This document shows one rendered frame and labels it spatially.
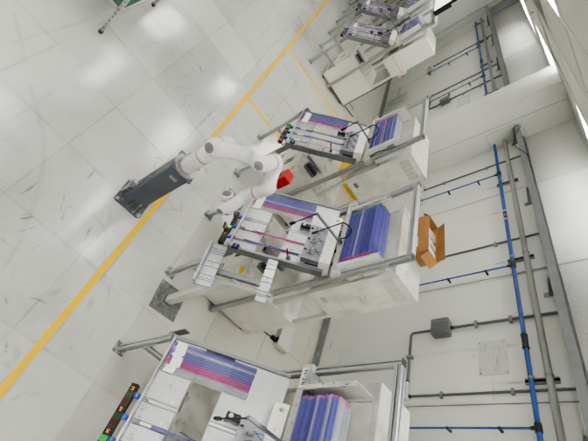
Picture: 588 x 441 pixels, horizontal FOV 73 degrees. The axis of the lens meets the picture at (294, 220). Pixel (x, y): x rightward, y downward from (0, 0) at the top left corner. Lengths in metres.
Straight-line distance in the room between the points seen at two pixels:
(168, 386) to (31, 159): 1.80
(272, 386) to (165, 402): 0.57
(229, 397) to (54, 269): 1.45
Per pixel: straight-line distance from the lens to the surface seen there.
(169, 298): 3.32
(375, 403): 2.19
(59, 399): 3.00
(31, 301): 2.97
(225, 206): 2.62
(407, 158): 3.82
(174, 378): 2.42
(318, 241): 2.90
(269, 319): 3.48
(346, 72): 7.05
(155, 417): 2.36
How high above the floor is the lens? 2.78
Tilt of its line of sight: 35 degrees down
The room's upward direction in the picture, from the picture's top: 69 degrees clockwise
